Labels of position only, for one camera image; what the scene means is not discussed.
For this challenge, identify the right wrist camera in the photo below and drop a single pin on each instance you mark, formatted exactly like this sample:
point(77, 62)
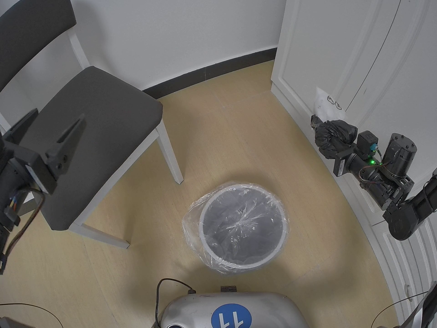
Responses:
point(367, 142)

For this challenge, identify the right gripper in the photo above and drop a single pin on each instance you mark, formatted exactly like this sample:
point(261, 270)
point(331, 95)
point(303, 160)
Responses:
point(351, 164)

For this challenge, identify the grey cushioned white chair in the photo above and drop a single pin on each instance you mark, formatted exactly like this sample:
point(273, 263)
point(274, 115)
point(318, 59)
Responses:
point(95, 114)

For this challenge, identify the black plastic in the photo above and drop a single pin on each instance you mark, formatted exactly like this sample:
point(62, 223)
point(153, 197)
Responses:
point(334, 137)

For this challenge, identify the white trash bin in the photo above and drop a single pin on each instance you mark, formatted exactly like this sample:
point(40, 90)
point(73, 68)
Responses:
point(239, 261)

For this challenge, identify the clear plastic bag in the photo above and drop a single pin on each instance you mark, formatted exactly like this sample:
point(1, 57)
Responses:
point(191, 227)

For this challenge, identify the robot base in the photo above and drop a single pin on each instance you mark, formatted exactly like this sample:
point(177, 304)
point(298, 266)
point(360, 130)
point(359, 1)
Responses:
point(232, 306)

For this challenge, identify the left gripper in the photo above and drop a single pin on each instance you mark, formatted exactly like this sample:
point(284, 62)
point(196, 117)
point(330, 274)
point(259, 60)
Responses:
point(37, 173)

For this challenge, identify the white printed wrapper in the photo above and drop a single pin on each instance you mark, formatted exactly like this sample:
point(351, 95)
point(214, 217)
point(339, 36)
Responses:
point(327, 104)

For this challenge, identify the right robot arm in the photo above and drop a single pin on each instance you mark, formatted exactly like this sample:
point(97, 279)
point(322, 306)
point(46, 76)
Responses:
point(399, 155)

